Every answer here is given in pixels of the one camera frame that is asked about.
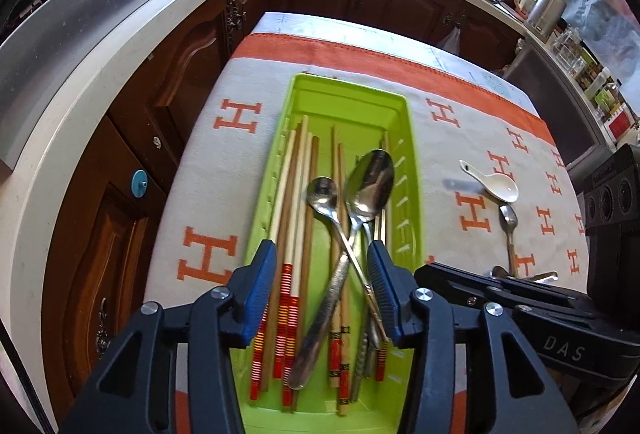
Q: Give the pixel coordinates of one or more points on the orange and cream printed blanket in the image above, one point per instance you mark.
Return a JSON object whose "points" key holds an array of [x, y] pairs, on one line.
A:
{"points": [[210, 194]]}

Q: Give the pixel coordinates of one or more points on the large metal spoon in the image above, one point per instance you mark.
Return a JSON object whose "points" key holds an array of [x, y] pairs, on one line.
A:
{"points": [[370, 184]]}

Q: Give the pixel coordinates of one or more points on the brown wooden kitchen cabinets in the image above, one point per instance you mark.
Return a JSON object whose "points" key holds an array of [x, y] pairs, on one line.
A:
{"points": [[200, 43]]}

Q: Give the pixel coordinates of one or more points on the small metal spoon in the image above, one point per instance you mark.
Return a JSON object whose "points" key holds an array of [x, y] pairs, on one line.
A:
{"points": [[509, 219]]}

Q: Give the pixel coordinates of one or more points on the medium metal spoon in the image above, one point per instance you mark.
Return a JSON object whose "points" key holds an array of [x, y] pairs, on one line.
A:
{"points": [[322, 196]]}

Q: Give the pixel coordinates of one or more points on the shelf of jars and bottles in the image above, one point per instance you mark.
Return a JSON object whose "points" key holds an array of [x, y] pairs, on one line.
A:
{"points": [[600, 83]]}

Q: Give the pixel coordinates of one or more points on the white kitchen countertop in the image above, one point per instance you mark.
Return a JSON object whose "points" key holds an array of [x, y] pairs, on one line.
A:
{"points": [[75, 103]]}

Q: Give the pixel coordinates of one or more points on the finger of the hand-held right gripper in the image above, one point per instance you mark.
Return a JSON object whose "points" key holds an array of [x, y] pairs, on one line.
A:
{"points": [[450, 284], [545, 301]]}

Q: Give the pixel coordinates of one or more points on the grey metal appliance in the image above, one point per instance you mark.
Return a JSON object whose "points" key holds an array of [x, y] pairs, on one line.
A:
{"points": [[555, 98]]}

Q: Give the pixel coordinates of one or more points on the blue round cabinet lock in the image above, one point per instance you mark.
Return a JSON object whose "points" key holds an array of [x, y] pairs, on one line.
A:
{"points": [[140, 184]]}

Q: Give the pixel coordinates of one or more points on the white plastic bag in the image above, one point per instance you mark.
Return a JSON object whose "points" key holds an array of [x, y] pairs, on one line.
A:
{"points": [[451, 41]]}

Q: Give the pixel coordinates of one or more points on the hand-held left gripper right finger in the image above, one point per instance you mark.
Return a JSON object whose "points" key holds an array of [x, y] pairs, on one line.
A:
{"points": [[382, 289]]}

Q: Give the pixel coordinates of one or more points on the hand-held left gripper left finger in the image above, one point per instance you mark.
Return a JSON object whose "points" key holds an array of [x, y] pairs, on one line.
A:
{"points": [[262, 284]]}

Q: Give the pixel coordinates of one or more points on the green plastic utensil tray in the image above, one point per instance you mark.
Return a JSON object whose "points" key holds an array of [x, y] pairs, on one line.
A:
{"points": [[345, 103]]}

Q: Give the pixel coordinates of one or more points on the silver metal kettle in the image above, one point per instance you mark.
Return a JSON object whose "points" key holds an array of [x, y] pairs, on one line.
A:
{"points": [[545, 11]]}

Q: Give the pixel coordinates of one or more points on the white ceramic spoon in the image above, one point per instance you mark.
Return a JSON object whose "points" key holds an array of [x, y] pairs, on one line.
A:
{"points": [[502, 189]]}

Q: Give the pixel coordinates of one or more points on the steel splash panel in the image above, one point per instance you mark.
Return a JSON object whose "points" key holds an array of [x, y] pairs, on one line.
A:
{"points": [[75, 23]]}

